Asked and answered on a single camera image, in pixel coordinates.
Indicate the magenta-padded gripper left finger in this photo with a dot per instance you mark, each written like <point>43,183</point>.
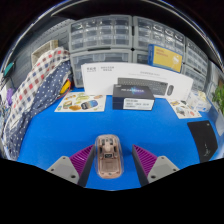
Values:
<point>63,168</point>

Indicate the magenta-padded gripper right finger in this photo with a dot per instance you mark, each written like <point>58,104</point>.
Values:
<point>161,168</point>

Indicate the black mouse pad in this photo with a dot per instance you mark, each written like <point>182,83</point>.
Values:
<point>202,140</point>

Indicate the colourful cartoon sticker sheet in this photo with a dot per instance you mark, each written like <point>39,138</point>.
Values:
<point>183,109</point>

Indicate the colourful food sticker sheet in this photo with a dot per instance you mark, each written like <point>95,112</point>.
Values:
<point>80,102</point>

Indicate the white plant pot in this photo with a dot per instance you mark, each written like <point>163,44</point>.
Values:
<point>220,125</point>

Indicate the small black cardboard box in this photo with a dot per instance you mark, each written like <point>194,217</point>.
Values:
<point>133,96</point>

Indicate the green leafy plant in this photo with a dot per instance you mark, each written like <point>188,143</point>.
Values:
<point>219,98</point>

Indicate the red white plaid cloth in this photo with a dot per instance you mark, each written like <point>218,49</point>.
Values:
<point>36,76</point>

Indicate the long white keyboard box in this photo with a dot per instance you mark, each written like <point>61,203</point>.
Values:
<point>100,80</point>

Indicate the yellow and blue box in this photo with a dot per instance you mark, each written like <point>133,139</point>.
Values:
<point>165,58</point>

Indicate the beige plastic basket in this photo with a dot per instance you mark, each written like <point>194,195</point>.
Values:
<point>41,51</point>

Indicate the dark overhead shelf unit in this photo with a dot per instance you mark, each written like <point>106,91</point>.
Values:
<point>100,10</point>

